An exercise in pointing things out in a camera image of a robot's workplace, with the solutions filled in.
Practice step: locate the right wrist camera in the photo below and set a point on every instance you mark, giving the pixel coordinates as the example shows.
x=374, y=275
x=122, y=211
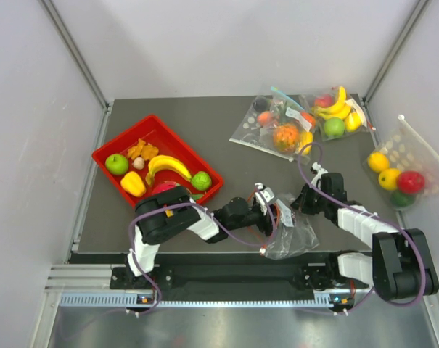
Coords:
x=318, y=171

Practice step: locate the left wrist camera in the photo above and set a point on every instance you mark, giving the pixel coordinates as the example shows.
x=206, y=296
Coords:
x=264, y=196

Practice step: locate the red plastic tray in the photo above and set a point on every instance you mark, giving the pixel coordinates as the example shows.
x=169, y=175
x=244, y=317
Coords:
x=154, y=131

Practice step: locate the aluminium corner post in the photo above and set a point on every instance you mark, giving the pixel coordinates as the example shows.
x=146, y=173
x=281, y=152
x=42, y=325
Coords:
x=412, y=20
x=72, y=48

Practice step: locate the dotted zip bag with lemons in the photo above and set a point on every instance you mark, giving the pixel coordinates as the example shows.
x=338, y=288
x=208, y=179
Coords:
x=407, y=150

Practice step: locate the banana bunch in tray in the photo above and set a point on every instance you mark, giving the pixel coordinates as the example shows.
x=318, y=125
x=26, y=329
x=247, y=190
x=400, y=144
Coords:
x=164, y=162

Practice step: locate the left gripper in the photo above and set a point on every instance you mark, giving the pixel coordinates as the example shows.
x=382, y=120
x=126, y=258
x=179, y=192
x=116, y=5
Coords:
x=263, y=225

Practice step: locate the green apple in banana bag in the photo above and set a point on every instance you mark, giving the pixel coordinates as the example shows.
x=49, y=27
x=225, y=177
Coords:
x=334, y=128

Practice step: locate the white slotted cable duct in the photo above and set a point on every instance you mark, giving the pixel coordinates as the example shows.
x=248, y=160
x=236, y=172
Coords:
x=144, y=301

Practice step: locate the aluminium corner post right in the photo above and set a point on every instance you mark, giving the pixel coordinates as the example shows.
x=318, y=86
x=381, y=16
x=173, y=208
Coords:
x=412, y=20

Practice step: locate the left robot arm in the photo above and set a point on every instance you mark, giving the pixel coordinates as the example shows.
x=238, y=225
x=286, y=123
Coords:
x=163, y=216

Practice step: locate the green apple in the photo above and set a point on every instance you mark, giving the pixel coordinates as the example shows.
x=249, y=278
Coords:
x=334, y=128
x=117, y=164

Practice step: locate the orange tomato toy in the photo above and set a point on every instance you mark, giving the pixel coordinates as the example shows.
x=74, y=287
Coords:
x=308, y=117

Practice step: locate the zip bag with blue zipper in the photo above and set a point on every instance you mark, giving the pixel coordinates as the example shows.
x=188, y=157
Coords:
x=287, y=109

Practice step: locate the aluminium corner post left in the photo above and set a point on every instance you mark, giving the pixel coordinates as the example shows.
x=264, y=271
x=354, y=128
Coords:
x=72, y=48

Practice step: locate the yellow lemon in banana bag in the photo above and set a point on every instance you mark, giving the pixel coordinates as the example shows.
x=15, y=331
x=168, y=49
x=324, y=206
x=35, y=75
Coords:
x=353, y=122

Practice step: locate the red apple in dotted bag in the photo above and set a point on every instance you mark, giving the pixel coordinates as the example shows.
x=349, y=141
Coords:
x=410, y=182

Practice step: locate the dark green avocado toy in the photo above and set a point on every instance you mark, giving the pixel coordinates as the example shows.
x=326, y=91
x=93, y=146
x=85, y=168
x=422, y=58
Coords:
x=401, y=200

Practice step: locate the orange persimmon toy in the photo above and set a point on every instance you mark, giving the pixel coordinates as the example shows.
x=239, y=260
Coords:
x=265, y=118

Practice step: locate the yellow banana bunch in bag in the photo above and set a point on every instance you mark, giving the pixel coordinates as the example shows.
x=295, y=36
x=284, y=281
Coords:
x=340, y=109

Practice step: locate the pink dragon fruit toy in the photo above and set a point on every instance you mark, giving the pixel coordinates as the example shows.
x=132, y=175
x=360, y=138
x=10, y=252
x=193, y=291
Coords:
x=168, y=185

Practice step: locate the yellow lemon left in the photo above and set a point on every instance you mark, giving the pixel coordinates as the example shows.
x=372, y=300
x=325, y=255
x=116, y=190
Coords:
x=378, y=162

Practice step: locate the dotted flat zip bag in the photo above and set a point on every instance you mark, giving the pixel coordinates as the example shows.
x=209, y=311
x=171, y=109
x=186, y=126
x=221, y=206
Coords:
x=249, y=132

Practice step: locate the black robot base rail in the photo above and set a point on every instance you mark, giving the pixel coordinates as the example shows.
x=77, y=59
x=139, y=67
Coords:
x=246, y=276

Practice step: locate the yellow star fruit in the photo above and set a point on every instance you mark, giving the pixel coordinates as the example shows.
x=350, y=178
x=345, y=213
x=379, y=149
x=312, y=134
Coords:
x=133, y=184

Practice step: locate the zip bag with red zipper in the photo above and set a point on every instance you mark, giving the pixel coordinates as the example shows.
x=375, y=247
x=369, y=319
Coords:
x=294, y=235

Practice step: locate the beige garlic toy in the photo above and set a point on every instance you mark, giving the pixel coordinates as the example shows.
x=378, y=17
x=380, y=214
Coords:
x=139, y=163

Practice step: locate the yellow mango in blue-zip bag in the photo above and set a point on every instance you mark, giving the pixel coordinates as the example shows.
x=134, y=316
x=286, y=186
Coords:
x=304, y=147

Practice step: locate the orange pineapple toy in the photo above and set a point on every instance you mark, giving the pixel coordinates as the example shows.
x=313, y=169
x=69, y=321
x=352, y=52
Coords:
x=286, y=138

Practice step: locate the red peach toy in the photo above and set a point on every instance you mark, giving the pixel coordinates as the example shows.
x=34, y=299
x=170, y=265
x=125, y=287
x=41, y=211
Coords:
x=324, y=101

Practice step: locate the yellow orange with green stem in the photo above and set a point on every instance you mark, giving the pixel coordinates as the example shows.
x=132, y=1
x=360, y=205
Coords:
x=387, y=179

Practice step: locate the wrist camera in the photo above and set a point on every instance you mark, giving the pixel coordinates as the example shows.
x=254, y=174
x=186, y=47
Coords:
x=318, y=171
x=264, y=196

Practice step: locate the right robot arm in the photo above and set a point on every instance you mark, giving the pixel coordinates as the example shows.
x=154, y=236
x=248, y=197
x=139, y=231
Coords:
x=400, y=265

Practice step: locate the orange mandarin cluster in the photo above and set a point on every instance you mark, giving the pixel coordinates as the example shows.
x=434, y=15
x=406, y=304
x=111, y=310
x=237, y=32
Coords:
x=142, y=149

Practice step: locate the zip bag with bananas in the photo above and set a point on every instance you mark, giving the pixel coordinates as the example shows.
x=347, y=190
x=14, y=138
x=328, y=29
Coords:
x=309, y=99

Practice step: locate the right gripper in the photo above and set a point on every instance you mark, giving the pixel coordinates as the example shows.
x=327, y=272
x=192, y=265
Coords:
x=301, y=202

